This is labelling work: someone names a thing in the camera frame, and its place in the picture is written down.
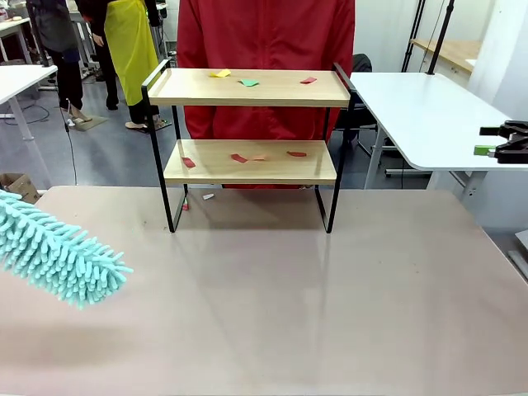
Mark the black tripod stand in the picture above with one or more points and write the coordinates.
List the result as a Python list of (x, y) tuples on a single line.
[(413, 37)]

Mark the black pole stand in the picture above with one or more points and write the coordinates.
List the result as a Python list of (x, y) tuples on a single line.
[(442, 37)]

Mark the beige floor mat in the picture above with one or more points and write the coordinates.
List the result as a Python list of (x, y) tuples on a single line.
[(88, 123)]

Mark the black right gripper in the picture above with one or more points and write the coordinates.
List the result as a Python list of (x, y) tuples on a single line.
[(515, 148)]

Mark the large green paper scrap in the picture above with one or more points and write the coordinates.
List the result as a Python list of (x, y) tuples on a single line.
[(249, 83)]

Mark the teal microfiber duster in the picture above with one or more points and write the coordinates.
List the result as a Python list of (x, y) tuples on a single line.
[(49, 255)]

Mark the black office chair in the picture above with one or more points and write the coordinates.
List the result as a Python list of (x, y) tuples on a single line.
[(362, 64)]

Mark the large white side table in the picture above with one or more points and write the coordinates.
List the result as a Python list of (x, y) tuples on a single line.
[(412, 115)]

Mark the two-tier wooden shelf rack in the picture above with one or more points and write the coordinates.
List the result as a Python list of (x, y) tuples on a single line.
[(247, 100)]

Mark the person in yellow apron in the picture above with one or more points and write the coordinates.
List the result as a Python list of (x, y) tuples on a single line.
[(128, 49)]

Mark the person in red jacket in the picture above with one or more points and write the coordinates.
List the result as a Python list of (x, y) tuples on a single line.
[(268, 37)]

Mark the white back desk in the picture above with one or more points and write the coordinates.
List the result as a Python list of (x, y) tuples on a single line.
[(12, 26)]

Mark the grey metal stand base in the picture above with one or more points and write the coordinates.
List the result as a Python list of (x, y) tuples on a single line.
[(523, 239)]

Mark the orange paper scrap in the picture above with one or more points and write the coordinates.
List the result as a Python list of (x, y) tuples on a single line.
[(259, 157)]

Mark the white height-adjustable desk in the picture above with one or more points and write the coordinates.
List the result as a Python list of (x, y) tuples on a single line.
[(20, 78)]

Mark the person in grey top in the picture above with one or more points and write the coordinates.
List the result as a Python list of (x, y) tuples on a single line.
[(53, 24)]

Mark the cardboard box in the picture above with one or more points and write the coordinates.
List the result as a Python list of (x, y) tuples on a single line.
[(20, 187)]

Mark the wooden top back table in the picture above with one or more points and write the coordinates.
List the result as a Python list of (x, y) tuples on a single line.
[(453, 49)]

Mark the white paper scrap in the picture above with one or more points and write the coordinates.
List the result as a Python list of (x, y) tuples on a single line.
[(208, 196)]

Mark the yellow paper scrap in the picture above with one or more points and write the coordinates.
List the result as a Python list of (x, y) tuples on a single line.
[(221, 74)]

